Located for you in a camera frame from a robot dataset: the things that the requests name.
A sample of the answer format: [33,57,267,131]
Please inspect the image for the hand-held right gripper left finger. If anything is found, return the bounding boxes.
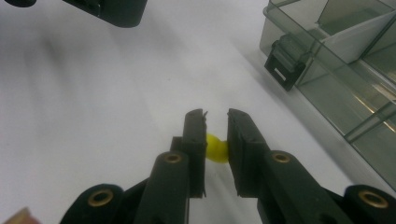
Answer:
[134,107,209,224]

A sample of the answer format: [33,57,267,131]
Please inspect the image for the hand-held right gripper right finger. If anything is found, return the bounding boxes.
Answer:
[226,107,354,224]

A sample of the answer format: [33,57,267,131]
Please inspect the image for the yellow earplug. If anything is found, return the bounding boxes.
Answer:
[205,133,231,164]

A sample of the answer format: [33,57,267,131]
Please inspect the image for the grey transparent compartment box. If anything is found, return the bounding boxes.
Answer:
[259,0,396,191]

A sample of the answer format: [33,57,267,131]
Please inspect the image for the white board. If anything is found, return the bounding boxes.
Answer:
[0,0,396,224]

